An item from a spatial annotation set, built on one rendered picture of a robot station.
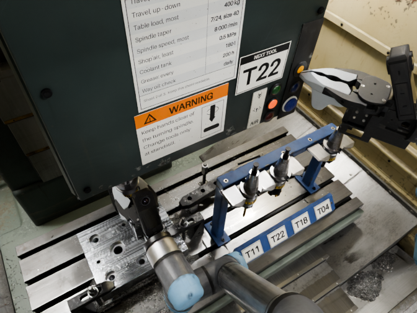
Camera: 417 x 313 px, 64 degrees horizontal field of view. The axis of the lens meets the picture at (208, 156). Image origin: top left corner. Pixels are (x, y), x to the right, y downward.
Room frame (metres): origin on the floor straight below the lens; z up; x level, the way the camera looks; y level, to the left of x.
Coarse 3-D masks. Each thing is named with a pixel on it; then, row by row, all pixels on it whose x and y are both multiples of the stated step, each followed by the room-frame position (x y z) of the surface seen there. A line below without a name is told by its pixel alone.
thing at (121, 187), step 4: (136, 180) 0.49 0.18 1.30; (120, 184) 0.48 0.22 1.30; (124, 184) 0.48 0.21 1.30; (128, 184) 0.48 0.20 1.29; (132, 184) 0.48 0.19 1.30; (136, 184) 0.49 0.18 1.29; (116, 188) 0.48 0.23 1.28; (120, 188) 0.47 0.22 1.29; (124, 188) 0.47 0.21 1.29; (128, 188) 0.48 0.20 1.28; (132, 188) 0.48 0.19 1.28; (136, 188) 0.49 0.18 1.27; (120, 192) 0.47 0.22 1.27; (124, 192) 0.47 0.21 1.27
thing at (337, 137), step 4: (336, 128) 0.74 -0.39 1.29; (336, 132) 0.73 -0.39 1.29; (332, 136) 0.73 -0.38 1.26; (336, 136) 0.72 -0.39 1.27; (340, 136) 0.72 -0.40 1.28; (328, 140) 0.74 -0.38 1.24; (332, 140) 0.72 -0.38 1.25; (336, 140) 0.72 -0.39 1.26; (340, 140) 0.72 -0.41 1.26; (328, 144) 0.73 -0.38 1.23; (332, 144) 0.72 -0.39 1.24; (336, 144) 0.72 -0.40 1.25; (340, 144) 0.72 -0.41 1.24; (332, 148) 0.72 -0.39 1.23; (336, 148) 0.72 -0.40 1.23
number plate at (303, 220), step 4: (300, 216) 0.62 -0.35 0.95; (304, 216) 0.63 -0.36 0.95; (308, 216) 0.63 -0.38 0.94; (292, 220) 0.60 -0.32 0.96; (296, 220) 0.61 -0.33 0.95; (300, 220) 0.61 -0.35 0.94; (304, 220) 0.62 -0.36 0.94; (308, 220) 0.62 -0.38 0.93; (292, 224) 0.59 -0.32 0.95; (296, 224) 0.60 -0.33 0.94; (300, 224) 0.60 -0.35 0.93; (304, 224) 0.61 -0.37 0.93; (308, 224) 0.61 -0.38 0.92; (296, 228) 0.59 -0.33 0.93; (300, 228) 0.59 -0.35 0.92; (296, 232) 0.58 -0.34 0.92
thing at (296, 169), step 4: (292, 156) 0.68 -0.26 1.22; (292, 160) 0.66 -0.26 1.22; (296, 160) 0.66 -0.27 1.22; (292, 164) 0.65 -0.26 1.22; (296, 164) 0.65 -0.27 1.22; (300, 164) 0.65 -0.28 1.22; (292, 168) 0.63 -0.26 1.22; (296, 168) 0.63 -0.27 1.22; (300, 168) 0.63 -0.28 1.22; (304, 168) 0.64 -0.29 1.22; (292, 172) 0.62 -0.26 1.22; (296, 172) 0.62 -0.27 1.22; (300, 172) 0.62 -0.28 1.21
